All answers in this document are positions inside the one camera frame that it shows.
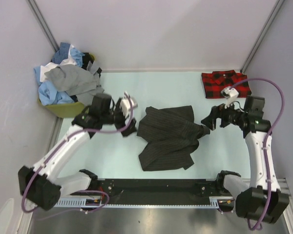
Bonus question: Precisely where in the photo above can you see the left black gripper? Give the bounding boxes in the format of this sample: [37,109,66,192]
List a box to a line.
[101,98,138,137]

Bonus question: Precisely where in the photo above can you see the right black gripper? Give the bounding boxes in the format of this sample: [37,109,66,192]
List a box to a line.
[200,97,247,131]

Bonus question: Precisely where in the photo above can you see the dark pinstriped long sleeve shirt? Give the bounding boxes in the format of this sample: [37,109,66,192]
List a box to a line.
[137,106,210,171]

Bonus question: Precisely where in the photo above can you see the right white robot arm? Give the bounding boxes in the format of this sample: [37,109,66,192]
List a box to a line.
[201,96,290,224]

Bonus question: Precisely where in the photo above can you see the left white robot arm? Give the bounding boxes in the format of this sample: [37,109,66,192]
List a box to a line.
[18,93,138,214]

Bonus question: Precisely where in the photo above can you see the red black plaid folded shirt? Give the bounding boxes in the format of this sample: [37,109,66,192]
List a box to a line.
[201,70,248,99]

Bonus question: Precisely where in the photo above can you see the green laundry basket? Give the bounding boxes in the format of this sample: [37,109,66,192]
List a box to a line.
[38,65,85,118]

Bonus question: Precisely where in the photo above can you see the grey shirt in basket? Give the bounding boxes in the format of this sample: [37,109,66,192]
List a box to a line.
[45,62,105,106]

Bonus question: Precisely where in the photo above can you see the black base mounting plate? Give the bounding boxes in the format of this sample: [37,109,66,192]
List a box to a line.
[72,179,231,207]

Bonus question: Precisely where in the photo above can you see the black garment in basket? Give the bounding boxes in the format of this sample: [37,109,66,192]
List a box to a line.
[82,53,102,75]

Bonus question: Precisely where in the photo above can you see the light blue shirt in basket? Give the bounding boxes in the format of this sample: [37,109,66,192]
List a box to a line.
[34,66,74,106]

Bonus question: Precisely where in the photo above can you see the blue checked shirt in basket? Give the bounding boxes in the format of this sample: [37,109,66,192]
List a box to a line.
[51,42,71,64]

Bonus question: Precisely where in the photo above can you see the white shirt in basket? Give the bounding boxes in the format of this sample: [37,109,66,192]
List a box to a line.
[36,44,77,84]

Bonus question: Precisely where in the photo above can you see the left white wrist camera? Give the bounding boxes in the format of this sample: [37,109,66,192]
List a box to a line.
[120,92,138,116]

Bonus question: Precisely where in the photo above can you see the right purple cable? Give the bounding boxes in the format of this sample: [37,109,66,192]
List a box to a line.
[228,78,285,231]

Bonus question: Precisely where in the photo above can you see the white slotted cable duct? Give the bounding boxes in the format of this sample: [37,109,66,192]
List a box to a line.
[54,198,219,209]

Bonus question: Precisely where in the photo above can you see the aluminium frame rail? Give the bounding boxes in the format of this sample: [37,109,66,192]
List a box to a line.
[242,178,292,196]

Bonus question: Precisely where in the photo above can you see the right aluminium corner post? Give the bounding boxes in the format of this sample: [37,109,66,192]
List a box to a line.
[240,0,286,73]

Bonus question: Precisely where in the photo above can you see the aluminium corner post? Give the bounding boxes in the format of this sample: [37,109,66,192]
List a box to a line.
[240,0,286,73]
[26,0,59,52]

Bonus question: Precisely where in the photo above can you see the left aluminium corner post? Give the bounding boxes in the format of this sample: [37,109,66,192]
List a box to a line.
[26,0,59,52]

